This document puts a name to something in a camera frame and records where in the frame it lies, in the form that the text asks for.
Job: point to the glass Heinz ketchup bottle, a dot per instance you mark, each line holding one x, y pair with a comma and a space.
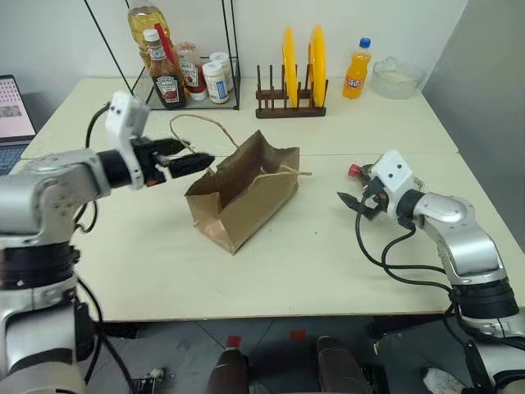
168, 88

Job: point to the large cooking oil bottle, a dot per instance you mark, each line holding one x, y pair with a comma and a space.
141, 24

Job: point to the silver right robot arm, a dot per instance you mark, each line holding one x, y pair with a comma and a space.
459, 230

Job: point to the open laptop computer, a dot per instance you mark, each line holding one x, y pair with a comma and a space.
14, 111

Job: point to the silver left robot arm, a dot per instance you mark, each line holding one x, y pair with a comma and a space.
53, 180

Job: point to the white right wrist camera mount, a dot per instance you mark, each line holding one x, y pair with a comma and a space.
393, 172

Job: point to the black flat panel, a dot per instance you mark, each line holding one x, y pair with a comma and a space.
410, 349

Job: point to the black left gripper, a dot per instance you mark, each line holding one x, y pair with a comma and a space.
147, 164

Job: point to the yellow plate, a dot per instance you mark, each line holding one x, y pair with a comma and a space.
318, 65
289, 70

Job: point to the small red capped bottle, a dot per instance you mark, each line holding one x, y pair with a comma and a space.
353, 170

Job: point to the white seasoning jar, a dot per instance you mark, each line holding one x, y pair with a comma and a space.
220, 57
216, 86

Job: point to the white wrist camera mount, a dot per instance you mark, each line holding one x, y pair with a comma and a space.
393, 172
123, 123

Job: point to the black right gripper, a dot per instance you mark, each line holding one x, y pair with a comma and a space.
374, 203

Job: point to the clear glass bowl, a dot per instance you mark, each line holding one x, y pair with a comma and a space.
395, 82

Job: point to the red squeeze ketchup bottle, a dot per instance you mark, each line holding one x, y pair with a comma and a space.
194, 80

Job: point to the dark wooden dish rack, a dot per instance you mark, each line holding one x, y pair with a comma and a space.
291, 113

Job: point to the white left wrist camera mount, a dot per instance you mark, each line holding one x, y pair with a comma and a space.
123, 123

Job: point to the orange soda bottle blue cap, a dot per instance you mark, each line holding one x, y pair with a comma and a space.
356, 80

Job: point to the small white caster wheel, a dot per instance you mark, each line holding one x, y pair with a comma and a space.
157, 373

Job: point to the dark rounded shape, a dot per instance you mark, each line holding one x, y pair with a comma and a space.
338, 365
227, 373

